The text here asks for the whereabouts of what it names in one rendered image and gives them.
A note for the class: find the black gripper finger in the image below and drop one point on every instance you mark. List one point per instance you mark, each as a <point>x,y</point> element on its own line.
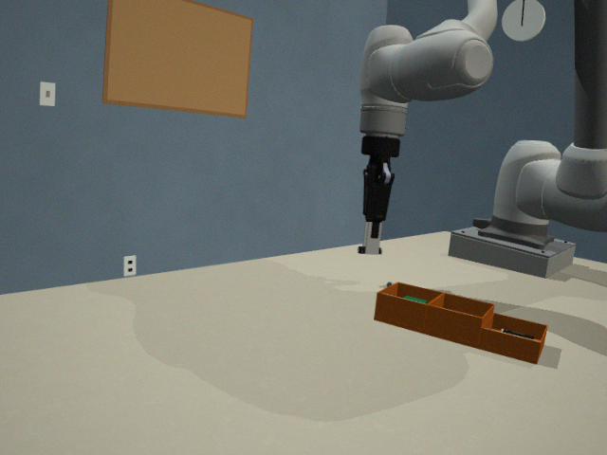
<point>378,209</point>
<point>367,193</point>

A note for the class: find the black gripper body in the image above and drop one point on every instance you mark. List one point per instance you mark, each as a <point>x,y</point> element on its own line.
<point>380,149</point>

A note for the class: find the brown rack of bins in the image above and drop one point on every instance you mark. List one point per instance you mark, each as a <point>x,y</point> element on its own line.
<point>474,329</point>

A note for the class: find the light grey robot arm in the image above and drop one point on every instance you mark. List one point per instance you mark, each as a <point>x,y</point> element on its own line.
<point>450,61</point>

